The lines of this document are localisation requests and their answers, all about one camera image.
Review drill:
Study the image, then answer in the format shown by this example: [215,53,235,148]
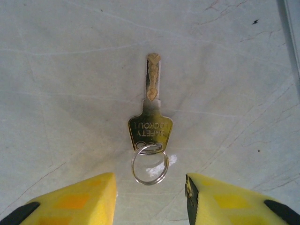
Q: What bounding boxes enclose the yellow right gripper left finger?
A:
[0,172,117,225]

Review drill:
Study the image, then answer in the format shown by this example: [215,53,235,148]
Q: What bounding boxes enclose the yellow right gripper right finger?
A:
[185,172,300,225]

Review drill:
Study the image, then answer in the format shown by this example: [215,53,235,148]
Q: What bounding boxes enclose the silver key ring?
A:
[131,143,169,186]

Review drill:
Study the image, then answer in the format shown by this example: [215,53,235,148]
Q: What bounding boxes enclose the brass safety lockout key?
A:
[128,53,173,155]

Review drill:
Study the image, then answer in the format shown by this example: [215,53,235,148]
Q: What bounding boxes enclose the aluminium side rail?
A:
[276,0,300,78]

